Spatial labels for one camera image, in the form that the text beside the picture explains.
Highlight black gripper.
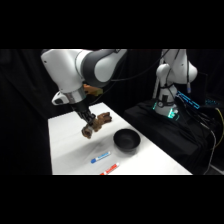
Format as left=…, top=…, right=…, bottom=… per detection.
left=69, top=99, right=99, bottom=131

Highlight black bowl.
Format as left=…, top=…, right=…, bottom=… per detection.
left=112, top=128, right=141, bottom=155

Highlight brown plush animal toy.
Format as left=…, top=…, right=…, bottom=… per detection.
left=92, top=111, right=113, bottom=133

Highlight blue and white marker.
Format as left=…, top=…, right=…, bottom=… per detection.
left=90, top=151, right=112, bottom=165

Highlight red and white marker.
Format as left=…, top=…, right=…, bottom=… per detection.
left=99, top=162, right=120, bottom=176

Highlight black curtain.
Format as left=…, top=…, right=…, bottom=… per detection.
left=0, top=49, right=224, bottom=176

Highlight black cloth-covered robot stand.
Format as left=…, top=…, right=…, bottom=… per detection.
left=123, top=98, right=224, bottom=176

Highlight blue-lit control box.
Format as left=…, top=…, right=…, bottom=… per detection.
left=175, top=90, right=202, bottom=110

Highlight brown wrist mount plate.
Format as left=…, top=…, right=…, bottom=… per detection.
left=83, top=83, right=104, bottom=98

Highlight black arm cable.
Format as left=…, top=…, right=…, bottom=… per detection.
left=109, top=49, right=171, bottom=83

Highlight yellow cable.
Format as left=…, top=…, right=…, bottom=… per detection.
left=211, top=107, right=224, bottom=158

